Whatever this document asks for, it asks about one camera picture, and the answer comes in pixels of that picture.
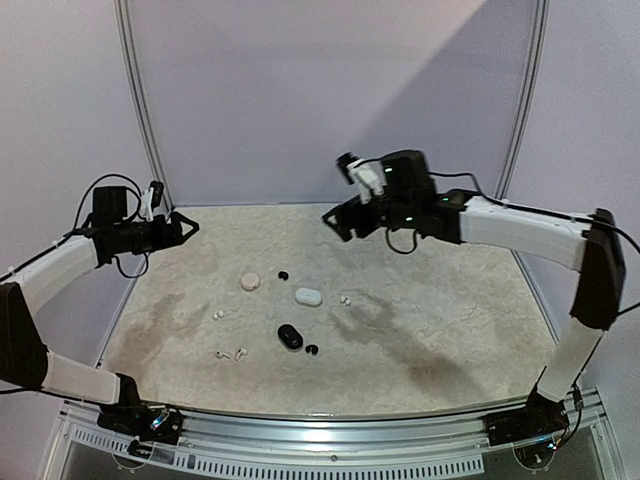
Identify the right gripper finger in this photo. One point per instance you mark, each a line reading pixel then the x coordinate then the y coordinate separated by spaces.
pixel 342 214
pixel 342 232

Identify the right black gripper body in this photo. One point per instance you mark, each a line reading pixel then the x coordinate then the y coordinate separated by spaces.
pixel 353 223

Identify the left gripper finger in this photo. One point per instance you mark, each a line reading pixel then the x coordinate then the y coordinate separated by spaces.
pixel 184 237
pixel 182 222

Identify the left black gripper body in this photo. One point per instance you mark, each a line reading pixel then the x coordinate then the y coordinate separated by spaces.
pixel 159 239

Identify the white earbud charging case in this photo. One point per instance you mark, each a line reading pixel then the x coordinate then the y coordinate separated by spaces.
pixel 308 297

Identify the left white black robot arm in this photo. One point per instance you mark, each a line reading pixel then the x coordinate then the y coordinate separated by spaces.
pixel 123 220

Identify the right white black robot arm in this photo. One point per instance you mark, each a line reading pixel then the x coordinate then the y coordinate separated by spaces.
pixel 402 195

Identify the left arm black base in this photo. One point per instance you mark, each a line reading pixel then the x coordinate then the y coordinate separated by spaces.
pixel 161 424

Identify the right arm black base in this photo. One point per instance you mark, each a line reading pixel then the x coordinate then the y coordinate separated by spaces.
pixel 536 418

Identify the pink round charging case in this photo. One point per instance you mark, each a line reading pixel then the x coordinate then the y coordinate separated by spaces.
pixel 250 281

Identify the black oval charging case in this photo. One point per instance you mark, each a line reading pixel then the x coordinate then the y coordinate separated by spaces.
pixel 290 337

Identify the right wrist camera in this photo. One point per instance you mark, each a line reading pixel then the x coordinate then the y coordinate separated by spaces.
pixel 358 171

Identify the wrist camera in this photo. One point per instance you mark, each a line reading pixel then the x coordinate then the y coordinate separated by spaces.
pixel 358 171
pixel 150 200

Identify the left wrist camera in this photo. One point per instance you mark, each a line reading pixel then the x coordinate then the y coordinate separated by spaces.
pixel 150 200

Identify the left metal corner post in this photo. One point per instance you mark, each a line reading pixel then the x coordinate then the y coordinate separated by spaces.
pixel 136 86

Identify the metal corner post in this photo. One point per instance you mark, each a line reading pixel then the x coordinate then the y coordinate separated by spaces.
pixel 526 95
pixel 136 86

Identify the right metal corner post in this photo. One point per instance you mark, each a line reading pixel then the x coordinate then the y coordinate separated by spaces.
pixel 526 95

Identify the aluminium front rail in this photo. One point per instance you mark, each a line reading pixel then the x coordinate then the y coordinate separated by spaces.
pixel 453 445

